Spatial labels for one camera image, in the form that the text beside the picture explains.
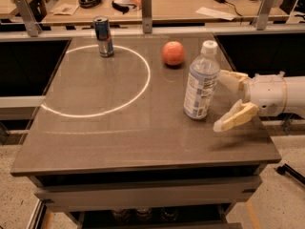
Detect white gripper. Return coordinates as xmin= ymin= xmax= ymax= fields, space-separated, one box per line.
xmin=213 ymin=70 xmax=287 ymax=133

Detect clear bottle blue label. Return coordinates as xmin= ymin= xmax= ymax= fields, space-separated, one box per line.
xmin=183 ymin=40 xmax=220 ymax=120

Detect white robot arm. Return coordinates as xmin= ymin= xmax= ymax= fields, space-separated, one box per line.
xmin=213 ymin=70 xmax=305 ymax=132

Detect red orange apple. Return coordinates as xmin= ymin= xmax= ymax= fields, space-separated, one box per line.
xmin=162 ymin=41 xmax=185 ymax=66

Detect black stand leg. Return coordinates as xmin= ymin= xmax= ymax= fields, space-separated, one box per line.
xmin=276 ymin=164 xmax=305 ymax=185

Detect white paper sheet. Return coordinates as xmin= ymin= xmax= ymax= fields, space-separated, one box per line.
xmin=196 ymin=7 xmax=235 ymax=21

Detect grey table drawer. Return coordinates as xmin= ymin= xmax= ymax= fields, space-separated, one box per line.
xmin=35 ymin=176 xmax=261 ymax=212

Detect black sunglasses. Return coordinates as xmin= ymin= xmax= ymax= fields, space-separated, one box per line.
xmin=112 ymin=1 xmax=130 ymax=14

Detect blue silver drink can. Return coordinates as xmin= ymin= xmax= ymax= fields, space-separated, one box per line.
xmin=93 ymin=15 xmax=114 ymax=57

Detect small paper note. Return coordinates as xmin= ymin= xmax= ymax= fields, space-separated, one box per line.
xmin=52 ymin=4 xmax=78 ymax=15

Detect right metal bracket post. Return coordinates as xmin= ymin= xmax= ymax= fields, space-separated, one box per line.
xmin=253 ymin=0 xmax=275 ymax=31

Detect metal bracket post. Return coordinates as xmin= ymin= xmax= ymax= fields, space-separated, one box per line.
xmin=13 ymin=0 xmax=41 ymax=37
xmin=141 ymin=0 xmax=153 ymax=33
xmin=253 ymin=0 xmax=275 ymax=31

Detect middle metal bracket post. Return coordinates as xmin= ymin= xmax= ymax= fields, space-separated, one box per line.
xmin=141 ymin=0 xmax=153 ymax=33

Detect left metal bracket post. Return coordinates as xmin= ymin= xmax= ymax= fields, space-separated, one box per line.
xmin=13 ymin=0 xmax=41 ymax=37

